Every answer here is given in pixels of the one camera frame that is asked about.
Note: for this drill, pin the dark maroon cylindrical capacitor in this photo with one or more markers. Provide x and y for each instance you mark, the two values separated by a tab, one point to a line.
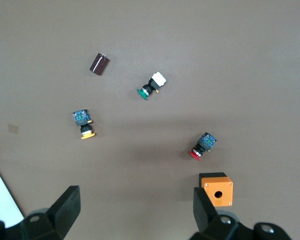
99	64

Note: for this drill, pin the white drawer cabinet housing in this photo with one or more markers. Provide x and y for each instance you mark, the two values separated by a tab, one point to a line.
1	197

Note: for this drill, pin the brown tape square marker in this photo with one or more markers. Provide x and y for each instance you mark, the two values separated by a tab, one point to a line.
13	128

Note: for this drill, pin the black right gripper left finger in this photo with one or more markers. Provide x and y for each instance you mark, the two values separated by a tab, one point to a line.
65	212

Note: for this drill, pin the red push button switch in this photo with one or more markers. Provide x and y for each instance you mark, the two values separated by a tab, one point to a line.
202	147

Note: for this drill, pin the yellow push button switch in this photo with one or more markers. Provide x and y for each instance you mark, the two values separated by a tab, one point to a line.
83	122

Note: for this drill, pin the green push button switch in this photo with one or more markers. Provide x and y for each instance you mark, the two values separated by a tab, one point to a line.
152	85

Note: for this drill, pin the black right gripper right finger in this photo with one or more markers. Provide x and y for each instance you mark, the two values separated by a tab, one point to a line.
205	215

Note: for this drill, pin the orange button enclosure box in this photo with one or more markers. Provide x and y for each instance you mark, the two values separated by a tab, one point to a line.
222	186

